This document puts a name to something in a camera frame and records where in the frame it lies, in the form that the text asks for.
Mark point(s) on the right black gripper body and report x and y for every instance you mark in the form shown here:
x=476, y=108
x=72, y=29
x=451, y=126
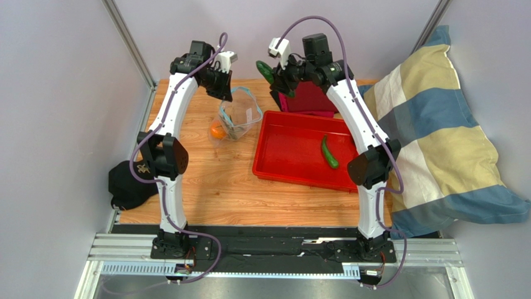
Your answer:
x=280, y=84

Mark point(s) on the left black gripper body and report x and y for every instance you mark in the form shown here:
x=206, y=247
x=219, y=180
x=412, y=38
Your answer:
x=216, y=83

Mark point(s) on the green cucumber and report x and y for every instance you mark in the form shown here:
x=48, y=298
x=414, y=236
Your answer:
x=267, y=72

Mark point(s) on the clear zip top bag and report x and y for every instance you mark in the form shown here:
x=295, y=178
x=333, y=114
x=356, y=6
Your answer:
x=243, y=104

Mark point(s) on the orange fruit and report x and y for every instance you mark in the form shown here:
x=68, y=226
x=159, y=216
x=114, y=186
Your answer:
x=217, y=130

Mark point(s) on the green onion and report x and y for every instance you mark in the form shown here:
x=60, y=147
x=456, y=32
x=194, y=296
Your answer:
x=235, y=127

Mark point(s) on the green pepper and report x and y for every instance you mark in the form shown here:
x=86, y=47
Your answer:
x=328, y=156

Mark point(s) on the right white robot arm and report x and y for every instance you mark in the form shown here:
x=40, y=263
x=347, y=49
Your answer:
x=371, y=168

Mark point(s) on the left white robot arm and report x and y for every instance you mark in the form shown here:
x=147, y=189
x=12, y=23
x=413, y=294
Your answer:
x=165, y=156

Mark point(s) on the dark red folded cloth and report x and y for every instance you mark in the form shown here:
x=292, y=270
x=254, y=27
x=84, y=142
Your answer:
x=308, y=100

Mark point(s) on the red plastic tray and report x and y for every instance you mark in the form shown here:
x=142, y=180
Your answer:
x=288, y=151

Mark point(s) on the black cap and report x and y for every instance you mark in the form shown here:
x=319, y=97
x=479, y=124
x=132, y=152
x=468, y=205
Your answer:
x=127, y=192

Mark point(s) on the striped blue yellow pillow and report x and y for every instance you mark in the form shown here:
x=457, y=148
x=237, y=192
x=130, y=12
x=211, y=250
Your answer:
x=447, y=167

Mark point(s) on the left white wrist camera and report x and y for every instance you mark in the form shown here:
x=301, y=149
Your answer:
x=224, y=60

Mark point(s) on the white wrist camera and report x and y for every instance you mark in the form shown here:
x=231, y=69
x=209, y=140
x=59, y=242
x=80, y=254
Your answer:
x=280, y=49
x=224, y=60

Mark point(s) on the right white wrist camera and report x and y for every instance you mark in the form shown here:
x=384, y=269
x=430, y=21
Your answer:
x=280, y=49

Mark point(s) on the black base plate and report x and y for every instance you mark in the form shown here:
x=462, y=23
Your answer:
x=266, y=249

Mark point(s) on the aluminium rail frame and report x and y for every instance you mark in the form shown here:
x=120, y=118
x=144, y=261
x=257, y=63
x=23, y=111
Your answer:
x=108, y=257

